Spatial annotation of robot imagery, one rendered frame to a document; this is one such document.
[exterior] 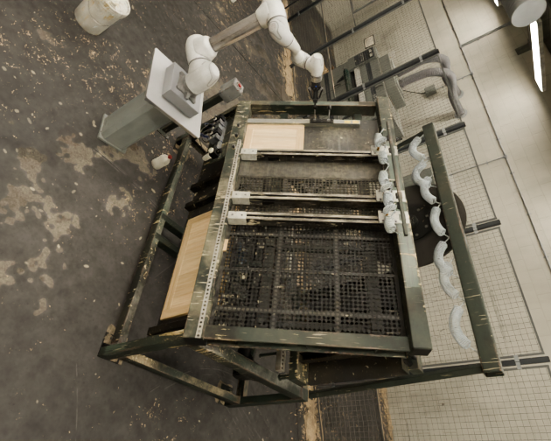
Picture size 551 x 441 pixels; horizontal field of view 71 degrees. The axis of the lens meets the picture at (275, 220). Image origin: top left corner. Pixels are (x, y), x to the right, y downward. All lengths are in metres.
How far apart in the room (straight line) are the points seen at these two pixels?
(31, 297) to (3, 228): 0.43
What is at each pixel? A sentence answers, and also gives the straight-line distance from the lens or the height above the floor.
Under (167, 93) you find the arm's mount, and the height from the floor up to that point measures 0.80.
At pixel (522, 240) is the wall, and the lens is 7.48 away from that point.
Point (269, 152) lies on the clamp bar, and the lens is 3.01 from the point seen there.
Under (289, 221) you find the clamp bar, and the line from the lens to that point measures 2.56.
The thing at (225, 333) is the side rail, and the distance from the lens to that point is 2.20.
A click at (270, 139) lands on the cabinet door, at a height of 1.07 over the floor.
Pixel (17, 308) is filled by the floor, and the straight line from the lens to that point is 2.68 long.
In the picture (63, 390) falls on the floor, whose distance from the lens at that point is 2.78.
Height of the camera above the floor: 2.41
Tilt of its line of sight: 28 degrees down
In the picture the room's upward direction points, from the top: 71 degrees clockwise
